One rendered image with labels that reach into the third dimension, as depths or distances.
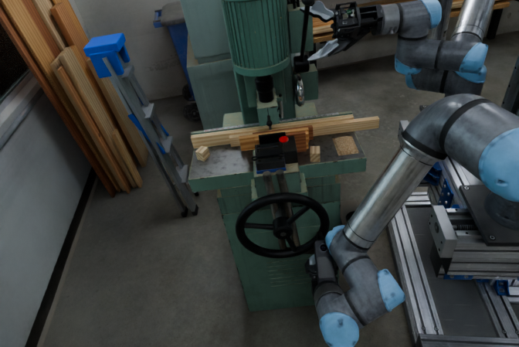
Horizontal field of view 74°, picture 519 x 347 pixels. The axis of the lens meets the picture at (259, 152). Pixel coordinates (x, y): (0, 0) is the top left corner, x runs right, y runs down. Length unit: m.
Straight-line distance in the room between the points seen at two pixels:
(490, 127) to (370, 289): 0.40
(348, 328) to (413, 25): 0.74
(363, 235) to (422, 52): 0.52
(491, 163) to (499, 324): 1.14
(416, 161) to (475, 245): 0.51
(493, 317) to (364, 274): 0.96
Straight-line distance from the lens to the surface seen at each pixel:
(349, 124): 1.28
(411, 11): 1.02
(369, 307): 0.82
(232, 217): 1.31
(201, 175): 1.19
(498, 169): 0.64
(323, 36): 3.22
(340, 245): 0.87
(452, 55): 1.05
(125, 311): 2.10
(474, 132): 0.66
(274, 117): 1.17
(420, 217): 1.97
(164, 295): 2.05
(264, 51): 1.03
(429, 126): 0.72
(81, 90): 2.36
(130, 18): 3.57
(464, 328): 1.69
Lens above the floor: 1.65
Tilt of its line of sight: 37 degrees down
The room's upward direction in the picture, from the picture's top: 9 degrees counter-clockwise
